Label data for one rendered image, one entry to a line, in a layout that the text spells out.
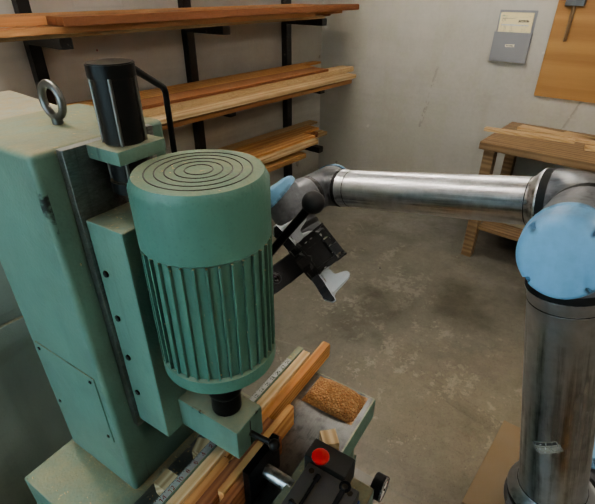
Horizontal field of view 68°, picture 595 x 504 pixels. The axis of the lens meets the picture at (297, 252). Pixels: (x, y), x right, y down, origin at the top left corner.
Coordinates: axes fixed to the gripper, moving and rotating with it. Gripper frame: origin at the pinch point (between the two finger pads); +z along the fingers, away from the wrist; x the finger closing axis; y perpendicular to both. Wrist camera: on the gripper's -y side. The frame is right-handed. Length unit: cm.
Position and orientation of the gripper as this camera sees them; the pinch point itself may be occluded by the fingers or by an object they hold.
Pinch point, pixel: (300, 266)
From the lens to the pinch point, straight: 69.7
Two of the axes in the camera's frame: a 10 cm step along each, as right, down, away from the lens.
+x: 6.2, 7.8, 0.0
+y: 7.8, -6.2, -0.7
